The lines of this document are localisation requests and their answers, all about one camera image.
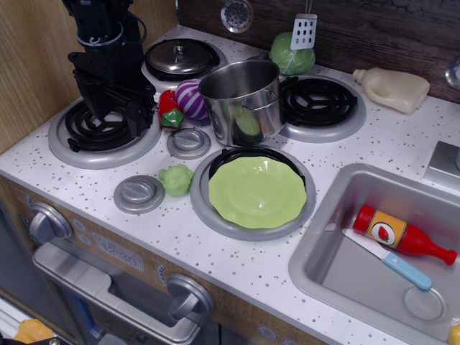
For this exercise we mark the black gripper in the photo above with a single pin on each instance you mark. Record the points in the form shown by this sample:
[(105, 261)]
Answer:
[(110, 69)]

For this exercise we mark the cream toy bottle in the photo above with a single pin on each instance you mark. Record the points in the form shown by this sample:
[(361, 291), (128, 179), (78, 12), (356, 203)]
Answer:
[(401, 91)]

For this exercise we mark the hanging metal strainer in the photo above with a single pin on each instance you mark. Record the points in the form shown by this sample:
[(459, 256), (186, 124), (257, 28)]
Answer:
[(237, 15)]

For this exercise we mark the grey oven door handle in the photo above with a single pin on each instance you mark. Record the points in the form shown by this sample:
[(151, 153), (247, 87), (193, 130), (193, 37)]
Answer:
[(117, 316)]

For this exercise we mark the grey oven knob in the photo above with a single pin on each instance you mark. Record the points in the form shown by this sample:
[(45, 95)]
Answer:
[(188, 296), (48, 224)]

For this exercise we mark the chrome faucet knob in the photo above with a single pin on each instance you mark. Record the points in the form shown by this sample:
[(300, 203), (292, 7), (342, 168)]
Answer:
[(452, 72)]

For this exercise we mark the back right black burner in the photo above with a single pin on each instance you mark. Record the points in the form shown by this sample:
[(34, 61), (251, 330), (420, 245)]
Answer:
[(320, 109)]

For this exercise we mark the grey stove knob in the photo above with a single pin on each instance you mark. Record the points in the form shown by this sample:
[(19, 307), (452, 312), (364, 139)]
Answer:
[(188, 144), (139, 194)]

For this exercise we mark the green toy cabbage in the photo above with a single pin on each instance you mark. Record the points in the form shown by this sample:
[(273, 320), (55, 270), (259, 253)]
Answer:
[(291, 62)]

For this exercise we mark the yellow toy at bottom right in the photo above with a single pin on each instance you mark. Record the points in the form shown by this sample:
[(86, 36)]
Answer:
[(454, 335)]

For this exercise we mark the grey stove knob lower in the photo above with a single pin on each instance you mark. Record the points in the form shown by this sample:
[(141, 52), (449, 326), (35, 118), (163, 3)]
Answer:
[(139, 194)]

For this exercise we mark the red toy pepper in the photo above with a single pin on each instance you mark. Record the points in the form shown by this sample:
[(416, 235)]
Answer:
[(170, 115)]

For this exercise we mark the yellow toy at bottom left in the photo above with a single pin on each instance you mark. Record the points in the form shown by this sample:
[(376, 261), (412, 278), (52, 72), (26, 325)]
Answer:
[(33, 330)]

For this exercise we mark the red toy ketchup bottle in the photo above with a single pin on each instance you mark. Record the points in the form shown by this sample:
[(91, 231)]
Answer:
[(399, 235)]

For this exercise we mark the black burner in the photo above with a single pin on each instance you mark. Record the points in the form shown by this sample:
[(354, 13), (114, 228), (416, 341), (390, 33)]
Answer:
[(320, 109), (209, 215), (163, 81), (78, 138)]

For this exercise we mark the back left black burner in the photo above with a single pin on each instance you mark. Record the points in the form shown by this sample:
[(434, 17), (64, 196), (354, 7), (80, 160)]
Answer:
[(163, 81)]

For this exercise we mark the grey oven knob left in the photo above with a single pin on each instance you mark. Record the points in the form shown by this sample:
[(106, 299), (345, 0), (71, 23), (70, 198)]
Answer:
[(48, 224)]

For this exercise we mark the grey toy sink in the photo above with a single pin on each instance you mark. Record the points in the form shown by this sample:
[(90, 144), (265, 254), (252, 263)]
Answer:
[(335, 270)]

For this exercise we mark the front right black burner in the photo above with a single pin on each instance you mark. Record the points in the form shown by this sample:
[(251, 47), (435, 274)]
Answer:
[(209, 215)]

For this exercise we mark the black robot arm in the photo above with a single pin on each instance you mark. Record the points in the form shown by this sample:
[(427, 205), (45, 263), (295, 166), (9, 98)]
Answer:
[(102, 11)]

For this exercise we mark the light green toy lettuce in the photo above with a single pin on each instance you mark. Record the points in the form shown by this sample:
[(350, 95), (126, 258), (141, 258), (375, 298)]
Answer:
[(176, 180)]

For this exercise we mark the grey stove knob upper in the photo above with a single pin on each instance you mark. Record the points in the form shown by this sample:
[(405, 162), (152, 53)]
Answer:
[(188, 144)]

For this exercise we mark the grey oven knob right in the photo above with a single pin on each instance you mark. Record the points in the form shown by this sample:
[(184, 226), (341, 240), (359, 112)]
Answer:
[(188, 296)]

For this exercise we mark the purple striped toy onion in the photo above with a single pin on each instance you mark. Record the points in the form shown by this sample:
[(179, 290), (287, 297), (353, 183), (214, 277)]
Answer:
[(190, 100)]

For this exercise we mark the blue handled toy knife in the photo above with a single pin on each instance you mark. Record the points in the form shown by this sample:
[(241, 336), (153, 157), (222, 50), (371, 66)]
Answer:
[(390, 259)]

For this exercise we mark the front left black burner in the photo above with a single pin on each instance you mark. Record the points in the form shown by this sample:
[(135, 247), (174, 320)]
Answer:
[(78, 138)]

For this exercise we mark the stainless steel pot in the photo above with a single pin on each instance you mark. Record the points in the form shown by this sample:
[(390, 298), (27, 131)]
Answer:
[(244, 102)]

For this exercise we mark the yellow toy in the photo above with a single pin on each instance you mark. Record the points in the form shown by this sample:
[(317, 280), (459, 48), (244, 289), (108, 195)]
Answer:
[(454, 335), (33, 330)]

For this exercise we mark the steel pot lid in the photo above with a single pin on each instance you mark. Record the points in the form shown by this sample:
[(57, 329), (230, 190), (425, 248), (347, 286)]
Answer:
[(179, 57)]

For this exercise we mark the green plastic plate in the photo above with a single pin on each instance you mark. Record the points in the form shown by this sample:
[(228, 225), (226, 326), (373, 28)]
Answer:
[(257, 192)]

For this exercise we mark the white toy spatula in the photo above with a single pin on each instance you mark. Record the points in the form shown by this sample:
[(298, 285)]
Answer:
[(304, 32)]

